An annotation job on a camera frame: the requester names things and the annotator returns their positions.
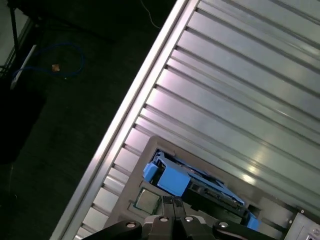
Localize white floor strip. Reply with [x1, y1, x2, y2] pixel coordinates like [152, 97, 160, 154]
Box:
[9, 44, 38, 90]

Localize hard disk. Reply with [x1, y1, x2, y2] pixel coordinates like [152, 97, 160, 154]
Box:
[142, 148, 263, 231]

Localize grey parts rack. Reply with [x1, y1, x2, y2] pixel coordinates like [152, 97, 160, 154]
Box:
[101, 134, 301, 240]

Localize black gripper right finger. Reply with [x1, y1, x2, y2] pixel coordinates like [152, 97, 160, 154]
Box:
[174, 197, 278, 240]

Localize black stand pole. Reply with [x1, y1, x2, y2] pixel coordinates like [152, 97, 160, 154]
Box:
[6, 0, 21, 60]

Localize blue floor cable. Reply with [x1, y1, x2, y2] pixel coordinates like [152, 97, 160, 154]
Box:
[12, 42, 85, 79]

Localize silver CPU chip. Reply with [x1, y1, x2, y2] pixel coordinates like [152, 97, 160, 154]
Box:
[134, 186, 161, 215]

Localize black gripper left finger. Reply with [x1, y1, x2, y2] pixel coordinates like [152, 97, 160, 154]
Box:
[91, 196, 175, 240]

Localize white floor cable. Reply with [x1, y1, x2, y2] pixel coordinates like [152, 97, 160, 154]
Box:
[139, 0, 163, 29]

